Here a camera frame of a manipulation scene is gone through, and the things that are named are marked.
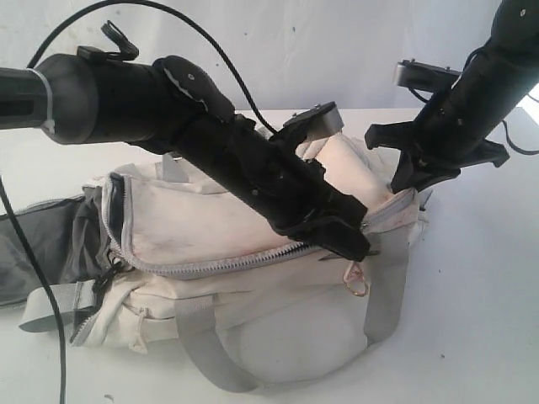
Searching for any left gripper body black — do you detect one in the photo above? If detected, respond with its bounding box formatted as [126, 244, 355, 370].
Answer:
[248, 129, 342, 231]

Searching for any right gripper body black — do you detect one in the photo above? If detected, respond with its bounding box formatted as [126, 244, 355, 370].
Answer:
[395, 121, 510, 190]

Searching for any white canvas backpack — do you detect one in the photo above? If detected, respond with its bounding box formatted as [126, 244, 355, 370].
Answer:
[16, 134, 427, 392]

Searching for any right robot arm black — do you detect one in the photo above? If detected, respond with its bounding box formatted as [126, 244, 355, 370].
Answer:
[365, 1, 538, 193]

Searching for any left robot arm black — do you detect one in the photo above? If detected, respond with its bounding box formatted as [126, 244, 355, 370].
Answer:
[1, 54, 370, 261]

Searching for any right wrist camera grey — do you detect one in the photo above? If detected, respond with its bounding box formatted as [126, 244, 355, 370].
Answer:
[393, 60, 461, 93]

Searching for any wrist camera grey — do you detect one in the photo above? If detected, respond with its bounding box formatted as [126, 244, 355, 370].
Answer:
[393, 60, 461, 93]
[281, 101, 344, 145]

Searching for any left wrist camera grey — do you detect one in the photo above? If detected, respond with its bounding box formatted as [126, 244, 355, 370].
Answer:
[281, 101, 344, 145]

